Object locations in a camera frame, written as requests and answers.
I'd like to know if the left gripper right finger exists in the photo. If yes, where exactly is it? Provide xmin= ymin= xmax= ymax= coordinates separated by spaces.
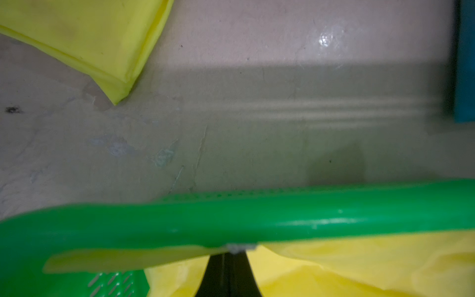
xmin=228 ymin=252 xmax=262 ymax=297

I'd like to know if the small yellow folded raincoat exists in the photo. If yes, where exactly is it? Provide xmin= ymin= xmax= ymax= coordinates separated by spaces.
xmin=1 ymin=1 xmax=174 ymax=105

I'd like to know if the blue raincoat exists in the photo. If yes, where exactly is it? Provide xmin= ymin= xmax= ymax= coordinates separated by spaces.
xmin=454 ymin=0 xmax=475 ymax=123

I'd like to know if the green plastic basket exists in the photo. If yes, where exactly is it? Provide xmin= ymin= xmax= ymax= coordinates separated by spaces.
xmin=1 ymin=179 xmax=475 ymax=297

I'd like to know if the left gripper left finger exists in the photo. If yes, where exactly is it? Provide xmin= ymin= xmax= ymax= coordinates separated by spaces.
xmin=195 ymin=254 xmax=228 ymax=297

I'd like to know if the large yellow raincoat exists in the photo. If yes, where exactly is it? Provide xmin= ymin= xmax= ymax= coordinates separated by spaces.
xmin=43 ymin=230 xmax=475 ymax=297

